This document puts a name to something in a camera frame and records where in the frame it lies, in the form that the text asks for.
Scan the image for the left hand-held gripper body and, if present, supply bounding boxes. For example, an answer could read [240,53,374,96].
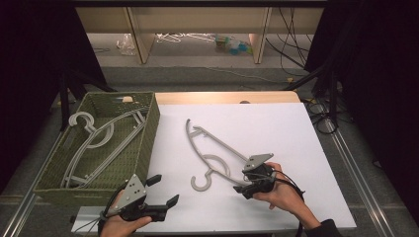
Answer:
[104,173,168,222]

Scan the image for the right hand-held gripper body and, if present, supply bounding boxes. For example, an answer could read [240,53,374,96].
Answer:
[242,152,278,195]

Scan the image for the green woven basket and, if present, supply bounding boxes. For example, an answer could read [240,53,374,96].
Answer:
[33,91,161,207]

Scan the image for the grey plastic hanger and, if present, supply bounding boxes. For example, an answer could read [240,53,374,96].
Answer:
[185,118,252,193]
[60,111,147,190]
[62,110,148,190]

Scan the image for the person's right hand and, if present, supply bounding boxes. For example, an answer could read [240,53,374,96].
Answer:
[252,161,313,229]

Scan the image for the person's left hand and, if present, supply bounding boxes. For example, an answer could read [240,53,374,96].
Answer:
[99,190,153,237]

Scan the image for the white table sheet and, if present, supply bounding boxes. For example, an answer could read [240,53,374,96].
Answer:
[70,102,358,234]

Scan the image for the colourful plastic toys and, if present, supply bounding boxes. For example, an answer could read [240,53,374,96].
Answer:
[214,34,254,56]

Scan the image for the clear plastic bag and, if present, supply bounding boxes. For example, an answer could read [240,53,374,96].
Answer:
[116,33,137,56]

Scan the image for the black curtain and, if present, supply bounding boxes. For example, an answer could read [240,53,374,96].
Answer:
[0,0,107,194]
[304,0,419,226]

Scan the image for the beige shelf unit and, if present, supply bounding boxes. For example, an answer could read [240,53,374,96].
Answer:
[75,6,325,65]

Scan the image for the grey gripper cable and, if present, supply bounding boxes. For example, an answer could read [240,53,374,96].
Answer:
[72,210,112,237]

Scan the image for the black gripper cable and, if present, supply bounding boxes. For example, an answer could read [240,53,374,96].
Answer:
[272,169,306,237]

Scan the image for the black cable coil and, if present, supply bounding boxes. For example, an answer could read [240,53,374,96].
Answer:
[304,98,339,136]

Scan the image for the metal floor rail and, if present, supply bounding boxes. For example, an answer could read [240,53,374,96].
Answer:
[323,118,398,237]
[0,131,68,237]

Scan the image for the white floor cable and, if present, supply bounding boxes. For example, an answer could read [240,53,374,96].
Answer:
[203,66,292,84]

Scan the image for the black cable bundle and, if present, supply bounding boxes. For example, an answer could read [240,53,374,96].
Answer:
[265,6,314,69]

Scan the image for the white wire hangers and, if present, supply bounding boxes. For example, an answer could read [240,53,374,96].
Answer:
[155,32,217,44]

